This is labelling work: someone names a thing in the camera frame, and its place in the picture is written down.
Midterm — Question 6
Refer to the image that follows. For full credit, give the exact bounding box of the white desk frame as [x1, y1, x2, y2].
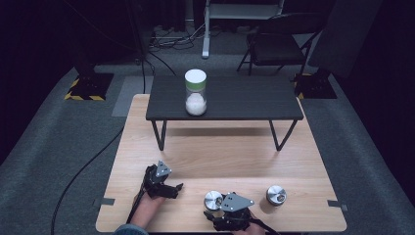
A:
[201, 0, 286, 60]

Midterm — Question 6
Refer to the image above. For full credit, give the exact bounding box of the round metal shaker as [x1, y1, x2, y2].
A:
[204, 190, 224, 212]
[265, 184, 288, 207]

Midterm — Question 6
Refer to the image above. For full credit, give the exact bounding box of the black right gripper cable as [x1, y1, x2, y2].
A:
[250, 217, 282, 235]

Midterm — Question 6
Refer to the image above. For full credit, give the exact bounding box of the black stand pole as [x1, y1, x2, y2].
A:
[128, 0, 155, 65]

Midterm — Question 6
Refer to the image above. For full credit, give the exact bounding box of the grey panel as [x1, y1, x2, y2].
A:
[307, 0, 384, 80]

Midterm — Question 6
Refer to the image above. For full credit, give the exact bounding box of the person's right hand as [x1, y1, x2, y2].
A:
[232, 221, 266, 235]

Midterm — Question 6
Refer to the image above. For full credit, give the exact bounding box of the black tape strip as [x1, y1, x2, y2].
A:
[327, 199, 348, 212]
[92, 197, 116, 208]

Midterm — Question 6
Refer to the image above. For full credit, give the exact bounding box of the long black floor cable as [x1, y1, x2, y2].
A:
[50, 126, 125, 235]

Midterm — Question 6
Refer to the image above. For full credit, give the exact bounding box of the bundle of floor cables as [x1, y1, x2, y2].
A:
[149, 24, 205, 51]

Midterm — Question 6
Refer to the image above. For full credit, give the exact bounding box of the clear jar with white lid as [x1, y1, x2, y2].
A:
[184, 69, 208, 117]

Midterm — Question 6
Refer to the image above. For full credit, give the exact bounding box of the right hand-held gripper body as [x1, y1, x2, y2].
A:
[213, 192, 255, 232]

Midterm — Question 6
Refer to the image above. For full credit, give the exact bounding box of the small black shelf table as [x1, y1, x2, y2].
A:
[145, 75, 304, 152]

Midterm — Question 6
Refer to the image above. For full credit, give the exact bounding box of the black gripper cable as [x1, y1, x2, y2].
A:
[250, 217, 282, 235]
[126, 183, 147, 225]

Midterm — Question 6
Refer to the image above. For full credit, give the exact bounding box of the stand base with striped tape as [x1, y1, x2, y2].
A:
[64, 71, 115, 102]
[293, 71, 338, 101]

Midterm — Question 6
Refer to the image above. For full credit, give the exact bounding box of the person's left hand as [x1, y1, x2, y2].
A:
[139, 192, 167, 213]

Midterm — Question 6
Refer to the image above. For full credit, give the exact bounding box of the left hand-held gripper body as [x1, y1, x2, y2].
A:
[143, 160, 173, 200]

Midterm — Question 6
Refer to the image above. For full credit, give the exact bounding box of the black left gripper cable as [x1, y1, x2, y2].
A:
[126, 183, 147, 225]

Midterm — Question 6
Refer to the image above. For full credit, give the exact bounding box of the black folding chair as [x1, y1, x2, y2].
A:
[236, 12, 323, 76]

